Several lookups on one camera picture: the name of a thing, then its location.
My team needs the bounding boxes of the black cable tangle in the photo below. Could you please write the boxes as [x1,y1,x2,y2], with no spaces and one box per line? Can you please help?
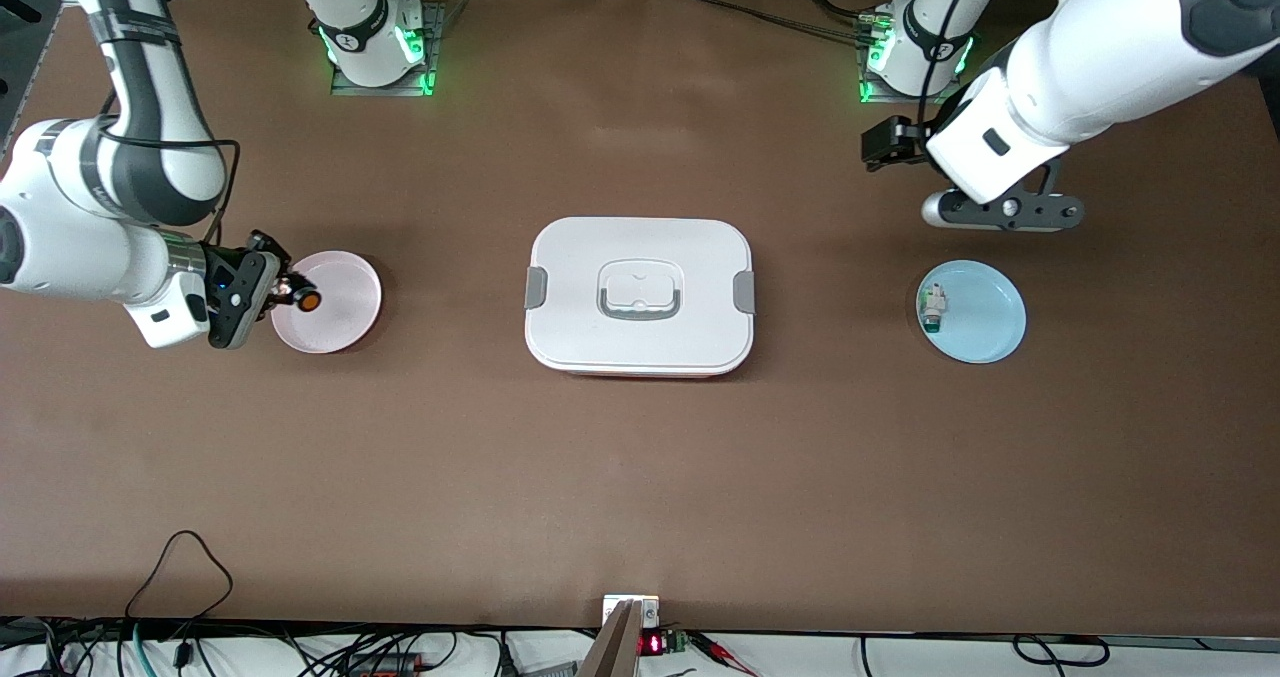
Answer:
[0,617,501,677]

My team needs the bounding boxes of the black coiled cable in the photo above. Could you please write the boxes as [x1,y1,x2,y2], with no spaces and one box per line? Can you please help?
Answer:
[1013,635,1111,668]

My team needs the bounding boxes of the thin black looped cable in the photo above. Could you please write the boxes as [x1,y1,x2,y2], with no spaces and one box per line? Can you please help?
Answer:
[125,530,234,623]

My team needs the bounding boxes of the black arm base cables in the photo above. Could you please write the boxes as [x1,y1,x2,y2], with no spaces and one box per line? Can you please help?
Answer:
[690,0,886,50]

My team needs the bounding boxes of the red black clip leads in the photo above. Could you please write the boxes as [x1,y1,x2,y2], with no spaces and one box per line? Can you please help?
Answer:
[690,632,761,676]

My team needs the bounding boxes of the round pink plate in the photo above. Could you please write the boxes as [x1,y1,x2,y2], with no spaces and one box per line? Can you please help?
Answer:
[271,250,383,355]

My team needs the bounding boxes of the small white box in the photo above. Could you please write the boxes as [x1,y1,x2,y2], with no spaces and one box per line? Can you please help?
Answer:
[603,595,661,628]

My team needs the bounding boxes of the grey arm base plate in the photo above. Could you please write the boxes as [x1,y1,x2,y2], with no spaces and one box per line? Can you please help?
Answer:
[858,12,966,106]
[331,2,446,98]

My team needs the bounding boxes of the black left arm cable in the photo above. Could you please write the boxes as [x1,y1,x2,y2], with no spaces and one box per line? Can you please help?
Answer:
[915,0,991,128]

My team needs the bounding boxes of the white lunch box grey handle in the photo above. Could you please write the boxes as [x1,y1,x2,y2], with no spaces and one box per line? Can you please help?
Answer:
[524,217,757,379]

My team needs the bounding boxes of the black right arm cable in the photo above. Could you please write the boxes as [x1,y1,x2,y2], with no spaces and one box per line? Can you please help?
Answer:
[100,92,241,248]

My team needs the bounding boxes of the grey camera mount bar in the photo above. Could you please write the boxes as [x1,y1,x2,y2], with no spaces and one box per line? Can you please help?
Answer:
[575,600,646,677]

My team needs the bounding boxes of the round light blue plate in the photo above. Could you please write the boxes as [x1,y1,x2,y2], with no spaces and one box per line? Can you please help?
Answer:
[918,260,1028,365]

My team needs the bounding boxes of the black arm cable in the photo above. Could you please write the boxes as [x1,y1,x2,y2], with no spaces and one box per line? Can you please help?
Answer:
[915,0,991,128]
[100,92,241,248]

